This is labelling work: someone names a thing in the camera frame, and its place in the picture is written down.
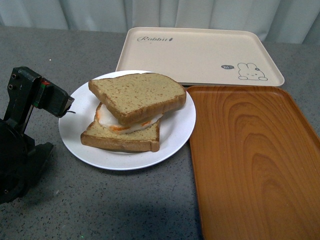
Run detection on brown wooden tray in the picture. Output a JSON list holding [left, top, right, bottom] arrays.
[[188, 86, 320, 240]]

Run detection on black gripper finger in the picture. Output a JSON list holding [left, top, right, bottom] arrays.
[[4, 66, 74, 134], [0, 120, 54, 204]]

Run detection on fried egg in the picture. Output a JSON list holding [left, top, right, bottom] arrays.
[[95, 103, 164, 135]]

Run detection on white round plate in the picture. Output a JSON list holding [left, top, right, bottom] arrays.
[[58, 83, 196, 171]]

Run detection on beige rabbit tray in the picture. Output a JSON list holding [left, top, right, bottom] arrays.
[[116, 27, 285, 87]]

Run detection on bread slice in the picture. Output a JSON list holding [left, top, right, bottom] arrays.
[[88, 72, 187, 126], [80, 114, 161, 152]]

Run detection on grey curtain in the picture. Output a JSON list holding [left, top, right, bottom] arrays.
[[0, 0, 320, 45]]

